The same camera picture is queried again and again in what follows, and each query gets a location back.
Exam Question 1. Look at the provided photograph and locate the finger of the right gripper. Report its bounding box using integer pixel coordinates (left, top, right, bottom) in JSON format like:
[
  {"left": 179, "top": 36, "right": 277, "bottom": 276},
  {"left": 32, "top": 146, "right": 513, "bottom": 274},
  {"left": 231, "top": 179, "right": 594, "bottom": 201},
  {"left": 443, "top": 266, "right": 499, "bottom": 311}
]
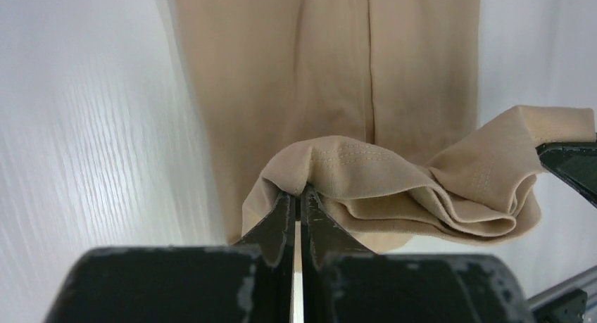
[{"left": 536, "top": 142, "right": 596, "bottom": 207}]

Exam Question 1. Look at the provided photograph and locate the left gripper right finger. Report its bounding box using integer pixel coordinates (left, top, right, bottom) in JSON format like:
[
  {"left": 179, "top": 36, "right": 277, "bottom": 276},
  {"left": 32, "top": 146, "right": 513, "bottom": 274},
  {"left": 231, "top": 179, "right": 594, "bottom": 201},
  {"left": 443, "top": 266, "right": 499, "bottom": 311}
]
[{"left": 300, "top": 186, "right": 534, "bottom": 322}]

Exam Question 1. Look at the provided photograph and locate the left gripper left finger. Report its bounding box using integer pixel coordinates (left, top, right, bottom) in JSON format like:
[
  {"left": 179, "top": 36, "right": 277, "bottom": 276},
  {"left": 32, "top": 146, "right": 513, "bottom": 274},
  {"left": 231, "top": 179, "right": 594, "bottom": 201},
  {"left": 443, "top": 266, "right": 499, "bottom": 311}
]
[{"left": 46, "top": 193, "right": 296, "bottom": 322}]

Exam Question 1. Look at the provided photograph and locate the beige t shirt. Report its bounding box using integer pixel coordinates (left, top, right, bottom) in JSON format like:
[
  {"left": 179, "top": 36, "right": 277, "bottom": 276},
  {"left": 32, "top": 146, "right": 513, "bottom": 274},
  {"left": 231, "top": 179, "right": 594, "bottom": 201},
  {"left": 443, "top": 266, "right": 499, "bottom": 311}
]
[{"left": 174, "top": 0, "right": 596, "bottom": 252}]

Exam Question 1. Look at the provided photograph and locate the right aluminium table rail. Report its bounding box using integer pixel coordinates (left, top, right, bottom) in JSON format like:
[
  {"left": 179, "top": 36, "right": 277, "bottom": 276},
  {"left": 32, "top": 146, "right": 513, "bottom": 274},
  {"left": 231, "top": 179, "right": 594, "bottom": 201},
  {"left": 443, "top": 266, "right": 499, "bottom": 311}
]
[{"left": 528, "top": 266, "right": 596, "bottom": 323}]

